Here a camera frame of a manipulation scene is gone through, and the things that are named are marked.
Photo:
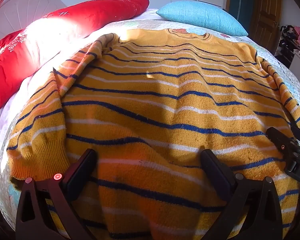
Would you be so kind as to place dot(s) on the quilted patterned bedspread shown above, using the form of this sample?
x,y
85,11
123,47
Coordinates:
x,y
145,23

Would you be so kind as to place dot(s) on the white round headboard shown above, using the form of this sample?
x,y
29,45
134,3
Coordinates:
x,y
22,7

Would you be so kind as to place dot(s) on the yellow striped knit sweater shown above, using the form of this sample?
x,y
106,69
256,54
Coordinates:
x,y
152,105

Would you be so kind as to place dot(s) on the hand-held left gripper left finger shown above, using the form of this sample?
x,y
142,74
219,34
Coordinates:
x,y
81,172

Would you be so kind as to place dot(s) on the light blue knit pillow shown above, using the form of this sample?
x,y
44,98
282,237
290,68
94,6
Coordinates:
x,y
202,15

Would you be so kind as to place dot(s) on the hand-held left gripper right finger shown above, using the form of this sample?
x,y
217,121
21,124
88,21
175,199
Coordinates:
x,y
215,172

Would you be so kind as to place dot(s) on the brown wooden door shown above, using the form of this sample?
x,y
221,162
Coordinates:
x,y
265,17

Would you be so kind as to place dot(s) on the cluttered shoe rack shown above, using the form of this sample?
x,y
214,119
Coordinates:
x,y
287,45

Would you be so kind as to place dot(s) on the red embroidered quilt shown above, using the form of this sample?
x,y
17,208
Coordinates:
x,y
90,17

